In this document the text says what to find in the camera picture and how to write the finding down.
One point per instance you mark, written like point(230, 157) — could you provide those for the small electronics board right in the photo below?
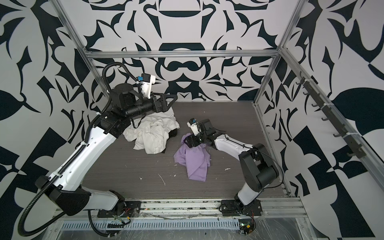
point(246, 227)

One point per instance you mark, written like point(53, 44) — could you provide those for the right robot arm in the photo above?
point(258, 167)

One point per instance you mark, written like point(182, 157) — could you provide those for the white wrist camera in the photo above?
point(145, 82)
point(194, 126)

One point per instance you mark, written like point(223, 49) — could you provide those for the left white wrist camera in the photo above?
point(145, 82)

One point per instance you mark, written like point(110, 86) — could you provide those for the aluminium frame rail front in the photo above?
point(172, 209)

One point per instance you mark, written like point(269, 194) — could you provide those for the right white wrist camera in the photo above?
point(194, 126)

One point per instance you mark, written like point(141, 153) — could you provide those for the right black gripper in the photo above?
point(190, 142)

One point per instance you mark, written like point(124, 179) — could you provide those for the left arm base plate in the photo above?
point(126, 209)

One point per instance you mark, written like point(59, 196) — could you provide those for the black cloth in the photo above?
point(173, 133)

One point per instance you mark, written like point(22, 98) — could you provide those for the purple cloth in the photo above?
point(197, 160)

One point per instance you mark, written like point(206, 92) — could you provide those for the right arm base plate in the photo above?
point(230, 208)

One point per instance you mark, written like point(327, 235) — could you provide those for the white slotted cable duct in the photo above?
point(186, 224)

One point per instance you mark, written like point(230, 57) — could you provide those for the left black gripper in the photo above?
point(161, 105)

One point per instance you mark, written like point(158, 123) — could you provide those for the white cloth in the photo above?
point(152, 132)

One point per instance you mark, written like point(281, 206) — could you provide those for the aluminium cage frame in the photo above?
point(371, 161)

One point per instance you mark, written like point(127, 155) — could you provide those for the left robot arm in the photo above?
point(64, 186)

